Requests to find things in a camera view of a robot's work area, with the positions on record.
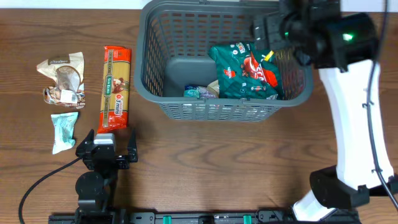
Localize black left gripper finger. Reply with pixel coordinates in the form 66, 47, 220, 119
83, 129, 95, 144
127, 129, 137, 156

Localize small light teal packet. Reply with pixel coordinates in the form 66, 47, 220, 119
51, 111, 78, 154

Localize green Nescafe coffee bag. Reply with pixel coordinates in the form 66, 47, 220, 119
208, 42, 285, 100

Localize San Remo spaghetti packet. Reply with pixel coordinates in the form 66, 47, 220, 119
97, 45, 131, 134

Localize Kleenex tissue multipack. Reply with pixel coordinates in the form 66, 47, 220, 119
183, 85, 218, 98

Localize beige dried mushroom bag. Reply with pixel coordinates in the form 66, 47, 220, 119
206, 80, 220, 98

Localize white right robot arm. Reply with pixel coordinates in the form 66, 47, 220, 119
251, 1, 397, 223

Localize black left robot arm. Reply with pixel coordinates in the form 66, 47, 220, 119
75, 130, 138, 220

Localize grey plastic basket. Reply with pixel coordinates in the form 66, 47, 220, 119
134, 0, 313, 122

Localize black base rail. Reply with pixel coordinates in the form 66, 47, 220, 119
48, 210, 361, 224

